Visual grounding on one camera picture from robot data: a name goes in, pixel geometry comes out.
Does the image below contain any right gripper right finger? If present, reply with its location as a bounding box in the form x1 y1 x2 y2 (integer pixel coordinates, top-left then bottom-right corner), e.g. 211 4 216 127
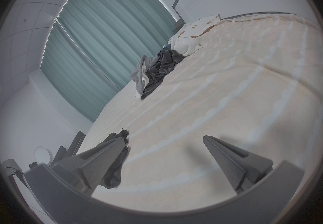
203 135 274 192

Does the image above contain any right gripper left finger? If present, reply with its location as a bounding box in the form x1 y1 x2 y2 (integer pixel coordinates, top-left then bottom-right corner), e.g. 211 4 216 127
52 137 125 193

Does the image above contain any black T-shirt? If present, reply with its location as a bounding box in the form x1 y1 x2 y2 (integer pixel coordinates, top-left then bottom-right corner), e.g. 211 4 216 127
100 127 130 189

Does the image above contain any bed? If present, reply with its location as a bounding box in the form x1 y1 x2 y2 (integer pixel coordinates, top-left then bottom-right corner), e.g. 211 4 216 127
76 0 323 214

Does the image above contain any black chest of drawers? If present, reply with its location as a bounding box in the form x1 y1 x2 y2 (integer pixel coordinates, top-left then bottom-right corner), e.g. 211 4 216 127
52 131 86 166

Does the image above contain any blue-green curtain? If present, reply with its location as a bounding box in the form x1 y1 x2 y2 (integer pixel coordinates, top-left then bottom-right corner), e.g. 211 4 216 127
40 23 121 123
54 0 178 90

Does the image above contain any black garment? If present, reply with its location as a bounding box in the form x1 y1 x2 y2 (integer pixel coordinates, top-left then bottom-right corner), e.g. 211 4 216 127
140 49 186 100

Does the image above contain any white printed pillow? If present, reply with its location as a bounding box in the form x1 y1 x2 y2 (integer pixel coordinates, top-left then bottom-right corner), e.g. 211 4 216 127
168 14 220 45

